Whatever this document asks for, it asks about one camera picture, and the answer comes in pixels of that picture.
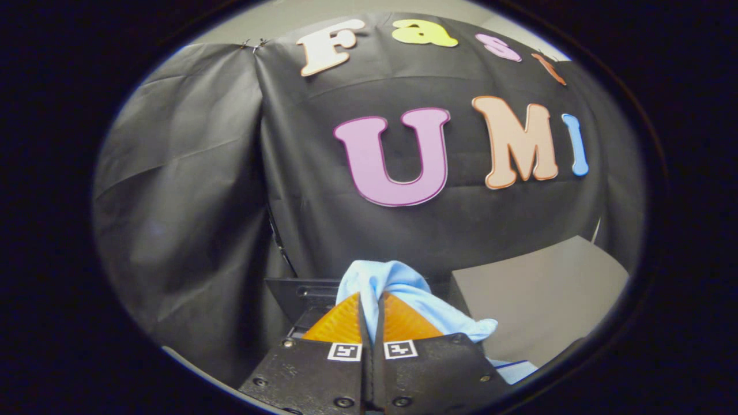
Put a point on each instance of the white cabinet with grey top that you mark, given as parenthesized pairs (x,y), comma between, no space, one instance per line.
(536,294)

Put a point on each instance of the black backdrop cloth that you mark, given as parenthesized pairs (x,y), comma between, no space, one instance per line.
(190,190)

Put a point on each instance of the light blue garment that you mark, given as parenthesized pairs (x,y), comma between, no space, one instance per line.
(403,288)

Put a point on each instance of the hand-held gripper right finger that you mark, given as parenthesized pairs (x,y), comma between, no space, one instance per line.
(432,374)

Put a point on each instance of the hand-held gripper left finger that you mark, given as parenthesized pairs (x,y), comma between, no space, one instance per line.
(311,374)

